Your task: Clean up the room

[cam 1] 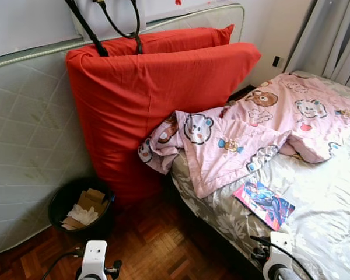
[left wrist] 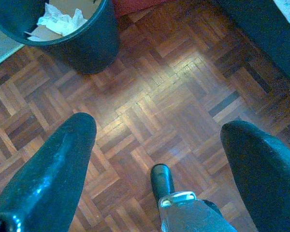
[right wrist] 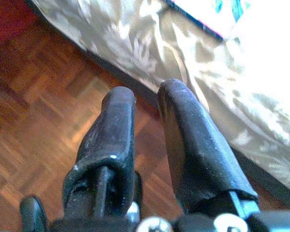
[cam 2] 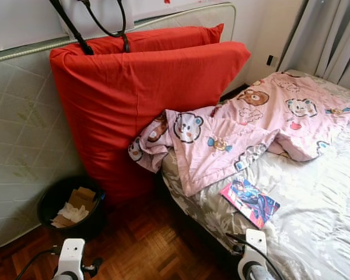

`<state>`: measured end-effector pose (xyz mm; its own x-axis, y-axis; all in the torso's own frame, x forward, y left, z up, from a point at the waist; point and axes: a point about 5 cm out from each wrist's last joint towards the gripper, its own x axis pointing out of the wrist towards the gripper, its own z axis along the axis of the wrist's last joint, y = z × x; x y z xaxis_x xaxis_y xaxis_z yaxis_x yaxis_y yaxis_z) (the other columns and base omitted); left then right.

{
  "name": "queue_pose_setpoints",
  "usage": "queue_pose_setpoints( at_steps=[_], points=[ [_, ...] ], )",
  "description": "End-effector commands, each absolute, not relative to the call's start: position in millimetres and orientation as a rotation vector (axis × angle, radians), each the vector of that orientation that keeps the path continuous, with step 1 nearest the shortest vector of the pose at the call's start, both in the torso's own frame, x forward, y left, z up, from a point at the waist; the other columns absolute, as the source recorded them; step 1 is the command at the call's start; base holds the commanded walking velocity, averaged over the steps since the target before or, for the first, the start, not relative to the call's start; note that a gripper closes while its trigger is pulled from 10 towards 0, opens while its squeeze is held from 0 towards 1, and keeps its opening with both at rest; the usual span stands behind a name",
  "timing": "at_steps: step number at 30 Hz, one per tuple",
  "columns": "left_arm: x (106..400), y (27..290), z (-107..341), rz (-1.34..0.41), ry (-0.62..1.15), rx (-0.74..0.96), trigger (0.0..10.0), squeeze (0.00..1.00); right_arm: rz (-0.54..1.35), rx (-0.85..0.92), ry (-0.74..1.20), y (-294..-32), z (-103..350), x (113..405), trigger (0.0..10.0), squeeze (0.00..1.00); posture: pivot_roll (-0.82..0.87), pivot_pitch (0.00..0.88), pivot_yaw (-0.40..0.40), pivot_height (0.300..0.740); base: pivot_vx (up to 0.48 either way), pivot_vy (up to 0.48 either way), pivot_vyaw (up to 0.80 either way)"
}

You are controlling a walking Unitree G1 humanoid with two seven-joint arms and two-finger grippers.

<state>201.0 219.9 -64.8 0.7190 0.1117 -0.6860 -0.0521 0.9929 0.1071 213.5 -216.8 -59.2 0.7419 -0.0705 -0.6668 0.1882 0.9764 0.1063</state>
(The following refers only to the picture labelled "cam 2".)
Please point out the colourful comic book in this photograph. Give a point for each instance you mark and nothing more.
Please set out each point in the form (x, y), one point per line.
(251, 204)

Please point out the white crumpled tissue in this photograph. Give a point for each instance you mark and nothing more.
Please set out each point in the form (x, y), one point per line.
(73, 214)

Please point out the brown cardboard pieces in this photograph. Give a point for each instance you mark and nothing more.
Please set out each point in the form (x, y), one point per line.
(83, 198)

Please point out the black waste bin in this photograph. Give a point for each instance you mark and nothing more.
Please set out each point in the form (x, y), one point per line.
(51, 201)

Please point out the bed with grey floral sheet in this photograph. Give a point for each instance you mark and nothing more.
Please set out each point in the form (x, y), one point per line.
(315, 198)

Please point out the pink cartoon bear blanket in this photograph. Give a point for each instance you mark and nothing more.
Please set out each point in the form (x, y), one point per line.
(221, 151)

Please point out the large red mattress cushion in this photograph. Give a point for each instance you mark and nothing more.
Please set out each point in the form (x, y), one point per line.
(122, 99)

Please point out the thin red cushion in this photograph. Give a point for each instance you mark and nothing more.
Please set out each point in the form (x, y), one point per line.
(163, 39)

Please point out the black wall socket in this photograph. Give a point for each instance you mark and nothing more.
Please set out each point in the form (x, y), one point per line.
(270, 60)

